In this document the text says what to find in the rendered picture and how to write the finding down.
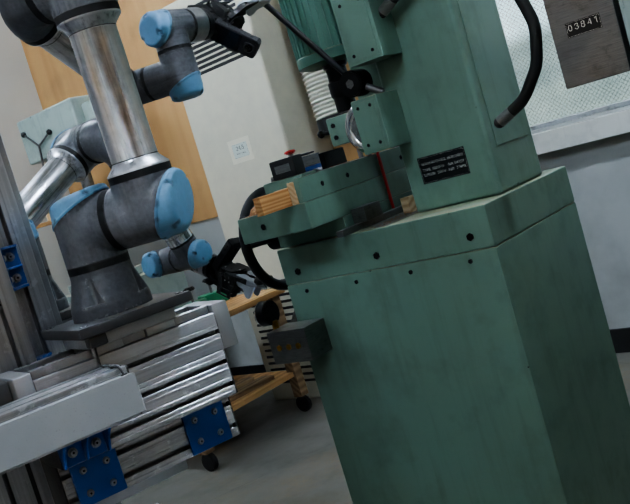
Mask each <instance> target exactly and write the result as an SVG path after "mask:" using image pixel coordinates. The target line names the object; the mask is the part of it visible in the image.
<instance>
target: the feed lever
mask: <svg viewBox="0 0 630 504"><path fill-rule="evenodd" d="M263 7H265V8H266V9H267V10H268V11H269V12H270V13H271V14H273V15H274V16H275V17H276V18H277V19H278V20H279V21H281V22H282V23H283V24H284V25H285V26H286V27H287V28H289V29H290V30H291V31H292V32H293V33H294V34H296V35H297V36H298V37H299V38H300V39H301V40H302V41H304V42H305V43H306V44H307V45H308V46H309V47H310V48H312V49H313V50H314V51H315V52H316V53H317V54H318V55H320V56H321V57H322V58H323V59H324V60H325V61H326V62H328V63H329V64H330V65H331V66H332V67H333V68H335V69H336V70H337V71H338V72H339V73H340V74H341V77H340V81H339V85H340V89H341V91H342V93H343V94H344V95H345V96H347V97H349V98H353V97H358V96H363V95H366V94H368V93H369V92H373V93H376V94H377V93H382V92H385V89H384V88H382V87H379V86H376V85H373V81H372V77H371V75H370V73H369V72H368V71H367V70H365V69H354V70H349V71H346V70H345V69H344V68H343V67H342V66H341V65H339V64H338V63H337V62H336V61H335V60H334V59H332V58H331V57H330V56H329V55H328V54H327V53H326V52H324V51H323V50H322V49H321V48H320V47H319V46H318V45H316V44H315V43H314V42H313V41H312V40H311V39H309V38H308V37H307V36H306V35H305V34H304V33H303V32H301V31H300V30H299V29H298V28H297V27H296V26H294V25H293V24H292V23H291V22H290V21H289V20H288V19H286V18H285V17H284V16H283V15H282V14H281V13H279V12H278V11H277V10H276V9H275V8H274V7H273V6H271V5H270V4H269V3H268V4H266V5H264V6H263Z"/></svg>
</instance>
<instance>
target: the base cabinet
mask: <svg viewBox="0 0 630 504"><path fill-rule="evenodd" d="M288 291H289V294H290V297H291V301H292V304H293V307H294V311H295V314H296V317H297V321H304V320H311V319H317V318H324V321H325V325H326V328H327V331H328V335H329V338H330V341H331V345H332V348H333V349H332V350H330V351H329V352H327V353H325V354H323V355H322V356H320V357H318V358H317V359H315V360H313V361H310V364H311V367H312V370H313V374H314V377H315V380H316V383H317V387H318V390H319V393H320V397H321V400H322V403H323V407H324V410H325V413H326V416H327V420H328V423H329V426H330V430H331V433H332V436H333V440H334V443H335V446H336V450H337V453H338V456H339V459H340V463H341V466H342V469H343V473H344V476H345V479H346V483H347V486H348V489H349V492H350V496H351V499H352V502H353V504H630V405H629V401H628V397H627V394H626V390H625V386H624V382H623V379H622V375H621V371H620V367H619V364H618V360H617V356H616V353H615V349H614V345H613V341H612V338H611V334H610V330H609V326H608V323H607V319H606V315H605V312H604V308H603V304H602V300H601V297H600V293H599V289H598V285H597V282H596V278H595V274H594V271H593V267H592V263H591V259H590V256H589V252H588V248H587V244H586V241H585V237H584V233H583V230H582V226H581V222H580V218H579V215H578V211H577V207H576V203H575V202H572V203H571V204H569V205H567V206H565V207H564V208H562V209H560V210H558V211H557V212H555V213H553V214H551V215H550V216H548V217H546V218H544V219H543V220H541V221H539V222H537V223H535V224H534V225H532V226H530V227H528V228H527V229H525V230H523V231H521V232H520V233H518V234H516V235H514V236H513V237H511V238H509V239H507V240H505V241H504V242H502V243H500V244H498V245H497V246H495V247H490V248H485V249H479V250H474V251H469V252H463V253H458V254H453V255H448V256H442V257H437V258H432V259H426V260H421V261H416V262H411V263H405V264H400V265H395V266H389V267H384V268H379V269H373V270H368V271H363V272H358V273H352V274H347V275H342V276H336V277H331V278H326V279H321V280H315V281H310V282H305V283H299V284H294V285H289V286H288Z"/></svg>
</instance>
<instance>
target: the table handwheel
mask: <svg viewBox="0 0 630 504"><path fill-rule="evenodd" d="M264 195H266V193H265V190H264V186H263V187H260V188H258V189H256V190H255V191H254V192H252V193H251V194H250V195H249V197H248V198H247V199H246V201H245V203H244V205H243V207H242V210H241V213H240V218H239V220H240V219H242V218H245V217H248V216H249V215H250V211H251V209H252V208H253V207H254V202H253V199H255V198H258V197H261V196H264ZM238 229H239V241H240V246H241V250H242V253H243V256H244V259H245V261H246V263H247V265H248V267H249V268H250V270H251V271H252V273H253V274H254V275H255V276H256V277H257V278H258V279H259V280H260V281H261V282H262V283H263V284H265V285H266V286H268V287H270V288H273V289H276V290H288V286H289V285H287V284H286V280H278V279H275V278H273V277H272V276H270V275H269V274H268V273H266V272H265V271H264V269H263V268H262V267H261V266H260V264H259V262H258V261H257V259H256V257H255V255H254V252H253V248H256V247H259V246H262V245H266V244H267V245H268V246H269V247H270V248H271V249H273V250H276V249H280V248H281V247H280V243H279V240H278V237H276V238H272V239H268V240H263V241H259V242H255V243H251V244H247V245H245V244H244V241H243V238H242V235H241V231H240V228H238Z"/></svg>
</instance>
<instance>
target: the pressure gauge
mask: <svg viewBox="0 0 630 504"><path fill-rule="evenodd" d="M279 316H280V312H279V308H278V306H277V304H276V303H275V302H274V301H272V300H267V301H260V302H258V303H257V304H256V306H255V308H254V317H255V320H256V322H257V323H258V324H259V325H260V326H262V327H266V326H271V325H272V327H273V330H274V329H277V328H279V324H278V320H279Z"/></svg>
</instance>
